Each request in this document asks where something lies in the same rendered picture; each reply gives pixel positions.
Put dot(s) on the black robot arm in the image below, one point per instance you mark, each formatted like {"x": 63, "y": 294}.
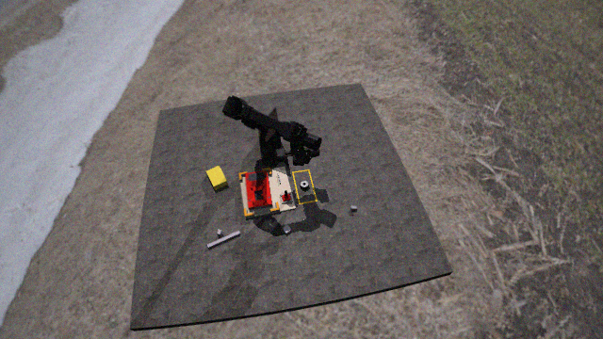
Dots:
{"x": 290, "y": 131}

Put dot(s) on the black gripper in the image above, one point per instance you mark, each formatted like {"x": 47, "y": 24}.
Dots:
{"x": 281, "y": 155}

